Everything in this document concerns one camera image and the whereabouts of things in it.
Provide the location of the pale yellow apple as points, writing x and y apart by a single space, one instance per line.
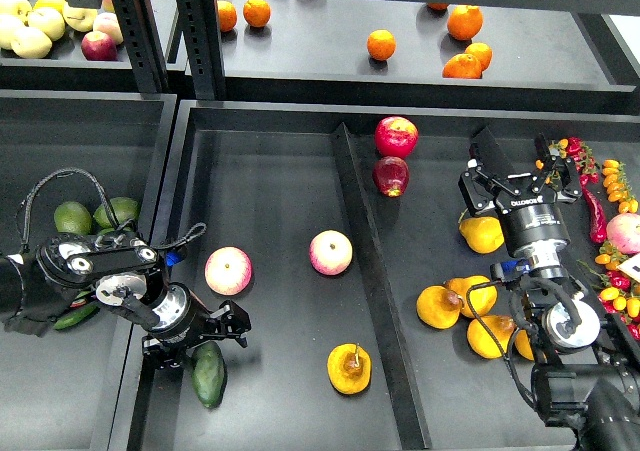
30 43
49 21

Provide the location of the red apple on shelf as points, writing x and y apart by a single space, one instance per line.
98 46

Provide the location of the pink apple centre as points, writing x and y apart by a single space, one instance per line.
330 252

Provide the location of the yellow pear left of pile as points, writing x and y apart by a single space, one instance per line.
439 307

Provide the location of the pale yellow apple front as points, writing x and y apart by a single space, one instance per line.
30 43

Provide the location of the pink apple right edge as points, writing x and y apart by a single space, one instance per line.
623 233

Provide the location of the orange on shelf front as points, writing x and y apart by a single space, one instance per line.
463 66

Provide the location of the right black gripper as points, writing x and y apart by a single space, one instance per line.
532 225

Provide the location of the yellow pear bottom of pile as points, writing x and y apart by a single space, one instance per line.
489 336

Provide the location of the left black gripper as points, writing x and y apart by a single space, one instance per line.
181 321

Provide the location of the yellow pear upper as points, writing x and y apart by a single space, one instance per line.
482 234

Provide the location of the pale yellow apple middle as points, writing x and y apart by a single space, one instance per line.
49 21

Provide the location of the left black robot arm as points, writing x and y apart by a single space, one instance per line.
117 271

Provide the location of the orange cherry tomato vine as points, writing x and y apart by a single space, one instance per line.
618 188

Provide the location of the long red chili pepper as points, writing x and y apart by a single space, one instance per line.
597 228

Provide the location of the dark red apple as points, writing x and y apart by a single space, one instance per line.
391 176

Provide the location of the black tray divider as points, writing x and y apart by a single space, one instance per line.
396 364

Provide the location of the bright red apple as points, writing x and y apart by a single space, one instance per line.
395 136

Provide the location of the yellow pear top of pile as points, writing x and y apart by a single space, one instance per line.
482 299

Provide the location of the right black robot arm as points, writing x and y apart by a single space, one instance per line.
585 375

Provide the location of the black centre tray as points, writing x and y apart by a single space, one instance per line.
262 177

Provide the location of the orange on shelf right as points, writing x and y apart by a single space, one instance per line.
482 51

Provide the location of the dark green avocado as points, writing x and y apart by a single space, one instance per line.
208 374

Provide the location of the pale peach apple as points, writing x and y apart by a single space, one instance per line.
108 23

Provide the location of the orange on shelf centre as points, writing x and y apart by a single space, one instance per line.
381 44

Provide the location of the pink apple left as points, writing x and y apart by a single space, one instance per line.
228 271

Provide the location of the orange on shelf far left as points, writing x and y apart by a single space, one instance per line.
227 16

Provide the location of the pink apple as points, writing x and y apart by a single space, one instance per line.
330 252
228 271

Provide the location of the yellow pear with stem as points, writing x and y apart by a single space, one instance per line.
349 368

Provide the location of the black left tray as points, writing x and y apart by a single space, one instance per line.
76 390

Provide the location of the large orange on shelf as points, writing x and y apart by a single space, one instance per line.
465 22

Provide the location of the black shelf upright post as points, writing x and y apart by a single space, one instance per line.
142 44

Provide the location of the black tray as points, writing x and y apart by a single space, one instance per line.
262 177
76 390

